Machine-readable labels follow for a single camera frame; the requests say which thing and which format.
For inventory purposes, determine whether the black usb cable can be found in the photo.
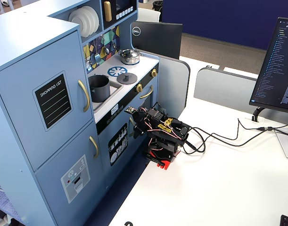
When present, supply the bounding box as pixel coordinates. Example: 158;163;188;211
237;117;288;137

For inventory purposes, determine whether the monitor with lit screen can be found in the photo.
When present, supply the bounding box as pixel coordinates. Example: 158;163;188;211
248;16;288;115

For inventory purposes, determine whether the white chair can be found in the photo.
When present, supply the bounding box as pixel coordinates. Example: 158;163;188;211
136;7;162;23

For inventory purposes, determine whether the gray toy sink basin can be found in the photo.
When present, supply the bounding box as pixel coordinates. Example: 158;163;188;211
90;81;124;111

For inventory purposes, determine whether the gray low desk divider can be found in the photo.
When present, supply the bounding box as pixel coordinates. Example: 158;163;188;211
193;66;288;127

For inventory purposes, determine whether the gray cooking pot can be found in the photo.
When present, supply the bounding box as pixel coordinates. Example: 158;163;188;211
88;74;111;103

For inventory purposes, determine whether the short gold freezer handle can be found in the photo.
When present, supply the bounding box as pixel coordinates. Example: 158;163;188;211
89;136;99;159

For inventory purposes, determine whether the gray pot lid with knob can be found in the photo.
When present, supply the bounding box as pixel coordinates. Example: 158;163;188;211
116;72;138;85

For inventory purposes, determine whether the black Dell monitor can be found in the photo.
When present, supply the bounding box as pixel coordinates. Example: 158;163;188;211
130;20;183;60

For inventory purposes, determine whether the red robot base clamp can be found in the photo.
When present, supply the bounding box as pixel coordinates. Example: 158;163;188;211
144;150;175;170

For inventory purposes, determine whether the stainless steel pot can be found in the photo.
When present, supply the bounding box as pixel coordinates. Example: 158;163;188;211
118;50;141;65

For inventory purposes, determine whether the metal slotted hanging spatula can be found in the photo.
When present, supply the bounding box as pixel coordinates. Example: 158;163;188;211
94;39;102;65

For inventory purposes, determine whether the glass steel pot lid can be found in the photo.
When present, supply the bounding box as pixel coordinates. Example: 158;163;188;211
118;48;138;59

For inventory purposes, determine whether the black power cable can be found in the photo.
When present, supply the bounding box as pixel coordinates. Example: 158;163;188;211
181;126;288;156

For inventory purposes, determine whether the metal hanging spoon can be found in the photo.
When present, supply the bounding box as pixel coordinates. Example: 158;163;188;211
102;35;111;55

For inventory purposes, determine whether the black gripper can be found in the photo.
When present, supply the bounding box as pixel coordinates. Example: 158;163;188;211
128;107;167;139

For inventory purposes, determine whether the blue toy kitchen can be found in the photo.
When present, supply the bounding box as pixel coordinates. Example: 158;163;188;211
0;0;160;226

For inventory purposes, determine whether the gray monitor stand base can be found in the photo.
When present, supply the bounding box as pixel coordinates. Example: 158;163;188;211
272;128;288;160

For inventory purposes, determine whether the gold microwave handle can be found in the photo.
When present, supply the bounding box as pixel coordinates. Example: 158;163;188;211
103;0;112;23

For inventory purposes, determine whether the white plate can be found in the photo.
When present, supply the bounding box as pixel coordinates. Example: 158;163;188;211
75;8;95;36
82;5;100;33
68;9;88;38

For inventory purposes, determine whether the dark blue partition wall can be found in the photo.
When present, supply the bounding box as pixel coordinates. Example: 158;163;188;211
162;0;288;50

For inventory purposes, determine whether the gray rounded desk divider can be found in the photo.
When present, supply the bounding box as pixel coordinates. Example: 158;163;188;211
139;52;191;120

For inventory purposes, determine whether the gold dishwasher handle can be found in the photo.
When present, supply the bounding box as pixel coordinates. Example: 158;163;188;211
128;117;136;138

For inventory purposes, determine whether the gold oven door handle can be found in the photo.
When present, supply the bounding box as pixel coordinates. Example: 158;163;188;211
139;85;155;100

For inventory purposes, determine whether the long gold fridge handle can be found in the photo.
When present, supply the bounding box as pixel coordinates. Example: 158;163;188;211
77;79;91;113

